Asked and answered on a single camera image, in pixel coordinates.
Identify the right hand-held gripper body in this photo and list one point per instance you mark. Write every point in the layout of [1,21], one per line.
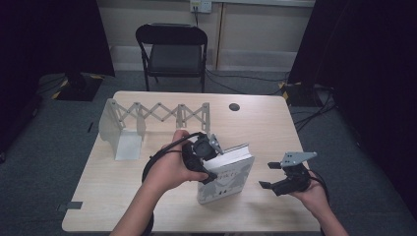
[293,182]

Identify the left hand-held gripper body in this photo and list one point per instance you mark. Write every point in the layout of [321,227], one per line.
[201,149]

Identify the white book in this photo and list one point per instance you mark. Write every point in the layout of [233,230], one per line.
[226,178]

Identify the white expandable bookend rack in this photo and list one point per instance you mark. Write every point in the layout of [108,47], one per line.
[113,128]

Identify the person's right hand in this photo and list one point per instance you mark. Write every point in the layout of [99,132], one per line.
[314,196]

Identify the person's left hand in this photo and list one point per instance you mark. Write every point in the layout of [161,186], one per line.
[168,170]

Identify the black table grommet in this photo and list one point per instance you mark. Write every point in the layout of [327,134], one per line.
[234,106]

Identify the black stand base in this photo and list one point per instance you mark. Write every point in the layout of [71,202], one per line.
[78,87]
[301,95]

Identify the black folding chair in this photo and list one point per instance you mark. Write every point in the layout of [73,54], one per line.
[173,59]

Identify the small black floor tape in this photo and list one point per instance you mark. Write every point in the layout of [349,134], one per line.
[90,127]

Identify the dark curtain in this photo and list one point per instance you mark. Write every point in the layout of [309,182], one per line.
[49,39]
[370,65]

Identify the grey floor tape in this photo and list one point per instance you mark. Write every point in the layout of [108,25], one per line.
[73,206]

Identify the white wall socket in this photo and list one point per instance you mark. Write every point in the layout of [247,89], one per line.
[200,5]

